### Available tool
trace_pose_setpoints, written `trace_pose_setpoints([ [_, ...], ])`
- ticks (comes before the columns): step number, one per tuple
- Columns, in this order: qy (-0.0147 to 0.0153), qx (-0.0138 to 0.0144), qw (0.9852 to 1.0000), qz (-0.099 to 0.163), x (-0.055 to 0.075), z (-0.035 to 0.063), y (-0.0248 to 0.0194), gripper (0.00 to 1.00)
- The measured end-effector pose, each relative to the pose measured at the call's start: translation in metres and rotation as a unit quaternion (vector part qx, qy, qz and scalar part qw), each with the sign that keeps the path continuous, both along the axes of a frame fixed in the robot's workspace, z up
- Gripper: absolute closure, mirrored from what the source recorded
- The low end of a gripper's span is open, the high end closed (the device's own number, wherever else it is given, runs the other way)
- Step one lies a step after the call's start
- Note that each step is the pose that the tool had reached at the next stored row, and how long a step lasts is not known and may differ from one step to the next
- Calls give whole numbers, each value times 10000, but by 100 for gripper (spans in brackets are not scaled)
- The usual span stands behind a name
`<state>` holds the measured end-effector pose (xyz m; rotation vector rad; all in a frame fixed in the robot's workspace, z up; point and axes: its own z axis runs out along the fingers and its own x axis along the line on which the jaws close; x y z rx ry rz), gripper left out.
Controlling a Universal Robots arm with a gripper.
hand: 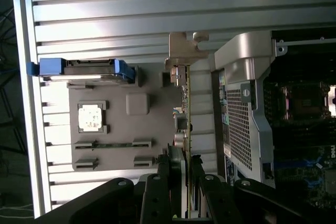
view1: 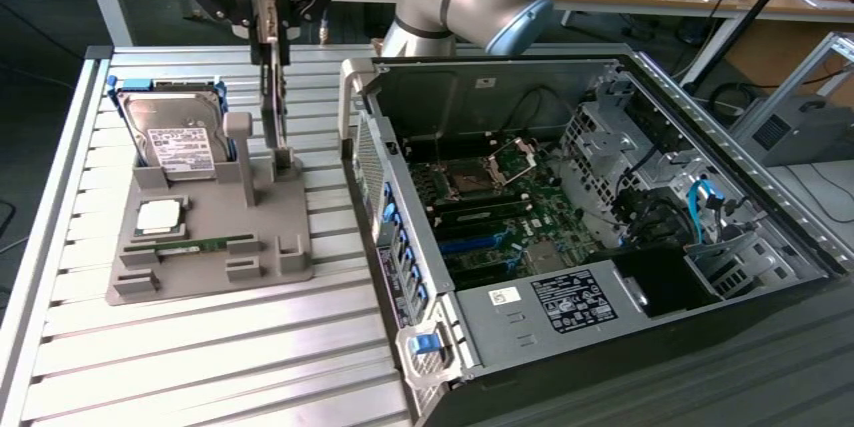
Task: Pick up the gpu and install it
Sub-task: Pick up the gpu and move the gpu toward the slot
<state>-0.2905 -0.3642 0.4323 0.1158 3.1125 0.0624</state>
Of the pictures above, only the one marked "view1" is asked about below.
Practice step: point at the grey computer tower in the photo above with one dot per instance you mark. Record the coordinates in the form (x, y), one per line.
(801, 132)

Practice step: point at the graphics card with metal bracket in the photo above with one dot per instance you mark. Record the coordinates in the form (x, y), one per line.
(274, 97)

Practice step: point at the silver CPU chip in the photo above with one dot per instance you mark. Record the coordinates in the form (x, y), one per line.
(161, 217)

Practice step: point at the green RAM stick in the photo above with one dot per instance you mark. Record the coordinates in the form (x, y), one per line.
(194, 245)

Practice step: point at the green motherboard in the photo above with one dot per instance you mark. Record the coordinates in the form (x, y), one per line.
(554, 207)

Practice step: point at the grey parts rack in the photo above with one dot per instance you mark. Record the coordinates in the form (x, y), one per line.
(194, 272)

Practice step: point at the hard disk with blue carrier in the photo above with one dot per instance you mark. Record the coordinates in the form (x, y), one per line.
(174, 137)

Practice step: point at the grey disk bay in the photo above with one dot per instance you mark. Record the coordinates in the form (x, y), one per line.
(755, 257)

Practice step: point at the open grey PC case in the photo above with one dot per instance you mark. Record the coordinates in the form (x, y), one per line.
(370, 157)

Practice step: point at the grey power supply unit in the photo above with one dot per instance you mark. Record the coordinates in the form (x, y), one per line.
(481, 327)

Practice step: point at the silver disk bay cage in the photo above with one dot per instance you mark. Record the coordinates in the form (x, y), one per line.
(601, 142)

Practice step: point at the blue case latch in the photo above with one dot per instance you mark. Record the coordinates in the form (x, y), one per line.
(424, 344)

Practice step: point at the CPU socket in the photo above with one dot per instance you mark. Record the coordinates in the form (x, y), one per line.
(468, 179)

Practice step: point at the blue expansion slot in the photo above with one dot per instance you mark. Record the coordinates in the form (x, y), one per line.
(468, 244)

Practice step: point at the black stand pole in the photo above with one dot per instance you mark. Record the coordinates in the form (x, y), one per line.
(744, 22)

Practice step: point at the metal socket cover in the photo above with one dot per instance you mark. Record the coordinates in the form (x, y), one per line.
(522, 145)

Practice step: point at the aluminium profile frame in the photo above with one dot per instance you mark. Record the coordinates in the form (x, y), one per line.
(831, 42)

